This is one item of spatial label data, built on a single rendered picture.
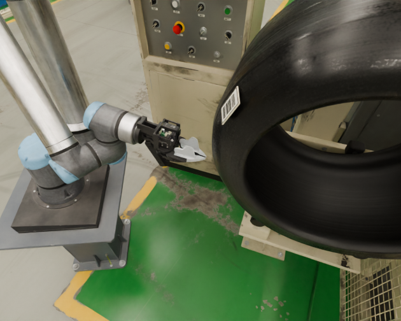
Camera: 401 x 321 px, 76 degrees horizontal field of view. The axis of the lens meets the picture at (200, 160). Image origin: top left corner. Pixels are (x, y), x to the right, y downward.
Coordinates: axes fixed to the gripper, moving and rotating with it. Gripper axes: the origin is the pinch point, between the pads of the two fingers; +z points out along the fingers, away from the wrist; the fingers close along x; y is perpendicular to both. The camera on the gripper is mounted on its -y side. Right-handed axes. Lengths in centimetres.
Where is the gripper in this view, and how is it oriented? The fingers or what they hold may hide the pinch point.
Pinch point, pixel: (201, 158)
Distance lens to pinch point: 76.0
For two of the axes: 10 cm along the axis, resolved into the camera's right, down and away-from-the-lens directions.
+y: 1.2, -6.1, -7.9
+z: 9.3, 3.4, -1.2
